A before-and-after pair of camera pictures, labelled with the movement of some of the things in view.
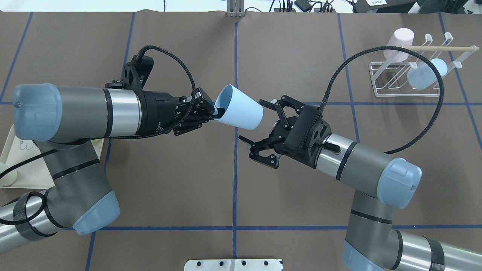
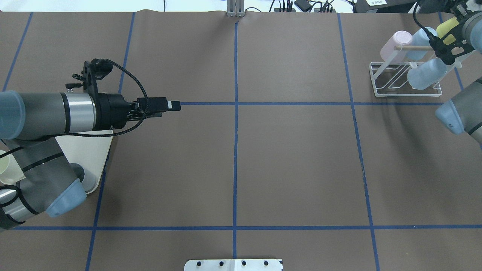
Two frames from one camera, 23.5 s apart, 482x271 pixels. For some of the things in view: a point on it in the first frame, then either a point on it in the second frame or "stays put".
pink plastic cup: (401, 37) stays put
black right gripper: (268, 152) → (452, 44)
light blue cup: (424, 75) stays put
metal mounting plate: (234, 265) stays put
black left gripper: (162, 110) → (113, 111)
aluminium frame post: (235, 8) stays put
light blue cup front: (241, 110) → (421, 46)
